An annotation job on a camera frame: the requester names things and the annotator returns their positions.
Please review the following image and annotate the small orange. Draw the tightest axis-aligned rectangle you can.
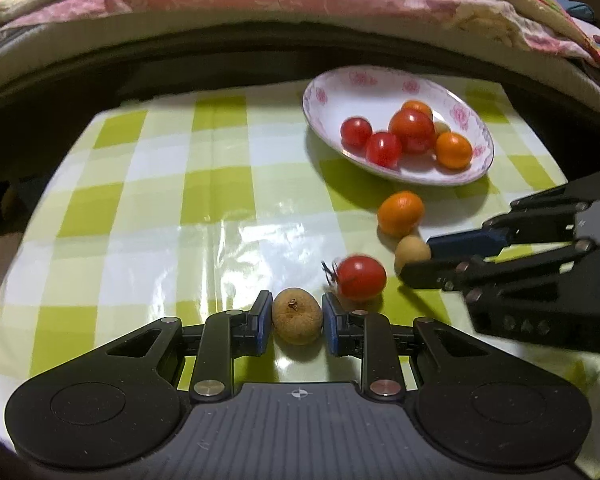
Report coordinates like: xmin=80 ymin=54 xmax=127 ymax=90
xmin=377 ymin=190 xmax=425 ymax=237
xmin=434 ymin=131 xmax=473 ymax=170
xmin=401 ymin=100 xmax=434 ymax=121

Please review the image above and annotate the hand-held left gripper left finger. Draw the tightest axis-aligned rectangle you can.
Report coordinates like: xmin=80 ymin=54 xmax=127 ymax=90
xmin=95 ymin=292 xmax=273 ymax=404

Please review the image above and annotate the green checked tablecloth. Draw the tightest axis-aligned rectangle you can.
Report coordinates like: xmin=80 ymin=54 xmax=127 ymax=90
xmin=0 ymin=80 xmax=600 ymax=401

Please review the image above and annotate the white floral plate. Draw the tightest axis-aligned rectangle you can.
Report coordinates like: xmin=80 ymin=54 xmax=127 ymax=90
xmin=301 ymin=66 xmax=495 ymax=187

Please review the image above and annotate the blue cloth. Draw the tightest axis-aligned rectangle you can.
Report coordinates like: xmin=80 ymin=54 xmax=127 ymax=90
xmin=555 ymin=0 xmax=598 ymax=23

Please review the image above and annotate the small red tomato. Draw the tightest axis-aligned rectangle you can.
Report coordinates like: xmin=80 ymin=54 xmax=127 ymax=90
xmin=364 ymin=131 xmax=403 ymax=168
xmin=340 ymin=116 xmax=373 ymax=150
xmin=321 ymin=255 xmax=388 ymax=302

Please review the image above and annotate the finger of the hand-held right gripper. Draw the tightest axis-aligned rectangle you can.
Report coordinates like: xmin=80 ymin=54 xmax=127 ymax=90
xmin=427 ymin=184 xmax=589 ymax=260
xmin=399 ymin=239 xmax=595 ymax=301

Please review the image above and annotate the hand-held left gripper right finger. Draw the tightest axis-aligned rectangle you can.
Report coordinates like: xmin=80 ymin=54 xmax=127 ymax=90
xmin=322 ymin=293 xmax=501 ymax=404

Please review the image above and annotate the large red tomato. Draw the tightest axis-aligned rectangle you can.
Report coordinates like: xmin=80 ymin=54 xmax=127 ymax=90
xmin=388 ymin=108 xmax=437 ymax=155

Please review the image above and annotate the dark bed frame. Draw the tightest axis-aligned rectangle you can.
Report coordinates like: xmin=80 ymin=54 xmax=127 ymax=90
xmin=0 ymin=25 xmax=600 ymax=128

